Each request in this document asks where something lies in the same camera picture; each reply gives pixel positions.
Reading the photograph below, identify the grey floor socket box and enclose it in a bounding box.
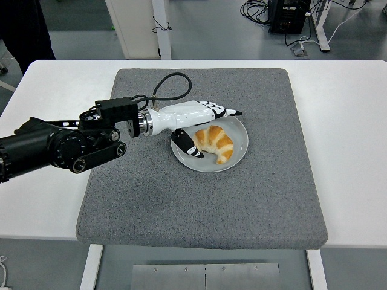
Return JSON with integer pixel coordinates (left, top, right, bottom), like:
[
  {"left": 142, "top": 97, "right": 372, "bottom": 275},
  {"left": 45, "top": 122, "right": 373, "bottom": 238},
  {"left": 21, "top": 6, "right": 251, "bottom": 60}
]
[{"left": 290, "top": 40, "right": 308, "bottom": 57}]

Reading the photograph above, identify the white table leg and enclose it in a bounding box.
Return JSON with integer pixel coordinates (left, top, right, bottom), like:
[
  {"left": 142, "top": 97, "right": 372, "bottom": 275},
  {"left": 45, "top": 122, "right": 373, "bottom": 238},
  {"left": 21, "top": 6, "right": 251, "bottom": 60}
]
[
  {"left": 306, "top": 249, "right": 328, "bottom": 290},
  {"left": 79, "top": 244, "right": 104, "bottom": 290}
]

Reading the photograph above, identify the white desk leg with foot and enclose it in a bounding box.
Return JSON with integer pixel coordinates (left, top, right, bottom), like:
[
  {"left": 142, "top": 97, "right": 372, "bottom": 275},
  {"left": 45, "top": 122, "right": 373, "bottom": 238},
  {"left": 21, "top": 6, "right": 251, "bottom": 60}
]
[{"left": 311, "top": 0, "right": 331, "bottom": 53}]

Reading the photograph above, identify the golden croissant bread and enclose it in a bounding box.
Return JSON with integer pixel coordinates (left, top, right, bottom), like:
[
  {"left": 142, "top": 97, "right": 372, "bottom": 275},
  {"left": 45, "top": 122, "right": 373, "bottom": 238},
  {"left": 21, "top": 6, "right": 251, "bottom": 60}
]
[{"left": 192, "top": 124, "right": 235, "bottom": 166}]

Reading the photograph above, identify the grey metal plate with screws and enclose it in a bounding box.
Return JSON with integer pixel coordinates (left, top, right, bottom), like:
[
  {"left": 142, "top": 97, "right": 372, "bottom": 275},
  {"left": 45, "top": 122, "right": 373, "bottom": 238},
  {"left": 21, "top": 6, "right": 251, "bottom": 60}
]
[{"left": 132, "top": 263, "right": 281, "bottom": 290}]

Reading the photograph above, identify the beige cabinet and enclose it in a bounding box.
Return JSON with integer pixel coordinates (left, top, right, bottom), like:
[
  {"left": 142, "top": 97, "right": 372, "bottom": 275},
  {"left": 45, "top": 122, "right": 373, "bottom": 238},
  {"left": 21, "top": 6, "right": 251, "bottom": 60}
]
[{"left": 105, "top": 0, "right": 161, "bottom": 60}]

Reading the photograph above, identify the black cable bundle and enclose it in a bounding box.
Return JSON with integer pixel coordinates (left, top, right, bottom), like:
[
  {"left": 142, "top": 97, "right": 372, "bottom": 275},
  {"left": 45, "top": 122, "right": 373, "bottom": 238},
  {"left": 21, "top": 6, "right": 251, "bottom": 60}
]
[{"left": 240, "top": 0, "right": 272, "bottom": 27}]

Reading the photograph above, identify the person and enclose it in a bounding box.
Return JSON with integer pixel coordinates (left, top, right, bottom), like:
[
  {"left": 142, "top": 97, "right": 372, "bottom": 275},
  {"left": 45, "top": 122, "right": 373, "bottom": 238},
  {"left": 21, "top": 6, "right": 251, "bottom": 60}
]
[{"left": 0, "top": 0, "right": 57, "bottom": 75}]

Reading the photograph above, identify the grey felt mat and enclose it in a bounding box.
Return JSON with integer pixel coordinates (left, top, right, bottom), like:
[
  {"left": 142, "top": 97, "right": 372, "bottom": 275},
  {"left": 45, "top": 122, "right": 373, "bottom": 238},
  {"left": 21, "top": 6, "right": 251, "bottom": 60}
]
[{"left": 75, "top": 68, "right": 329, "bottom": 251}]

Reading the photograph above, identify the long white cable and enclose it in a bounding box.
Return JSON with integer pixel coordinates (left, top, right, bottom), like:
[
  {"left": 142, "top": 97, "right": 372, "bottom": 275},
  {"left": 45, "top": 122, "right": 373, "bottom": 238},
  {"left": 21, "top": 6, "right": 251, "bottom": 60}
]
[{"left": 328, "top": 0, "right": 376, "bottom": 43}]

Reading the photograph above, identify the thin white cable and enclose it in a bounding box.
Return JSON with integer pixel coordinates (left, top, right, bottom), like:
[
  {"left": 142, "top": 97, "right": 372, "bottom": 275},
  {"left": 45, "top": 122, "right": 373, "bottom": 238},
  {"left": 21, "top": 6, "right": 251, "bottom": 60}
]
[{"left": 0, "top": 255, "right": 10, "bottom": 289}]

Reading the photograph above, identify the black computer tower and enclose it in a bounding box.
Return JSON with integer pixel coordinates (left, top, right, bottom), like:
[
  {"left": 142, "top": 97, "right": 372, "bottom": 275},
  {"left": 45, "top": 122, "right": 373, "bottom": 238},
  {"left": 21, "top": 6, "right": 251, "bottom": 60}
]
[{"left": 268, "top": 0, "right": 312, "bottom": 34}]

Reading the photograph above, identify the thin black looped cable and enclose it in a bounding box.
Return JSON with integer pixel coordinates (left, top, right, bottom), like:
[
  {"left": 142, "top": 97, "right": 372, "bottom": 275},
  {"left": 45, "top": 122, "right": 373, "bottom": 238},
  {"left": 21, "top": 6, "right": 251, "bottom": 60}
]
[{"left": 152, "top": 14, "right": 172, "bottom": 33}]

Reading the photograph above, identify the white upright post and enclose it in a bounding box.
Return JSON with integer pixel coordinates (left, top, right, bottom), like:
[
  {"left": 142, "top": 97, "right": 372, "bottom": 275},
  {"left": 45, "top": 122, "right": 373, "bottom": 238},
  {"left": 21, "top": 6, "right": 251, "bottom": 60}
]
[{"left": 152, "top": 0, "right": 172, "bottom": 60}]

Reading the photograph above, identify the white and black hand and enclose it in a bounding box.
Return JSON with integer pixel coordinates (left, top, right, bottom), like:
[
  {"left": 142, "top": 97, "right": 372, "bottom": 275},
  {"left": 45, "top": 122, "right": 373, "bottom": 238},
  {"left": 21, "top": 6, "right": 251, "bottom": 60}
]
[{"left": 151, "top": 100, "right": 243, "bottom": 160}]

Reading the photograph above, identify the pale grey round plate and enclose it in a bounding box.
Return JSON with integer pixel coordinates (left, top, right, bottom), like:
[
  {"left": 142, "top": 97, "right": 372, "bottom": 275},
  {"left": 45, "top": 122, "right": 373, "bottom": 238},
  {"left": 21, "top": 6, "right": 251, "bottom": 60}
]
[{"left": 170, "top": 114, "right": 250, "bottom": 173}]

